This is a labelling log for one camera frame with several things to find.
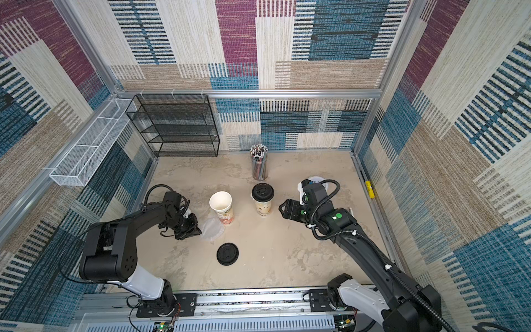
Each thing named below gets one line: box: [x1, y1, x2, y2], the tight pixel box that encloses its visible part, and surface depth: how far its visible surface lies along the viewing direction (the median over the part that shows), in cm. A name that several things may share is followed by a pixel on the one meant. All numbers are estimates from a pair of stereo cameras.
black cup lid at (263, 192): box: [251, 182, 275, 203], surface depth 84 cm
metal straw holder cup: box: [250, 143, 269, 182], surface depth 99 cm
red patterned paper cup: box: [209, 190, 235, 226], surface depth 85 cm
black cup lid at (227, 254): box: [216, 242, 240, 267], surface depth 85 cm
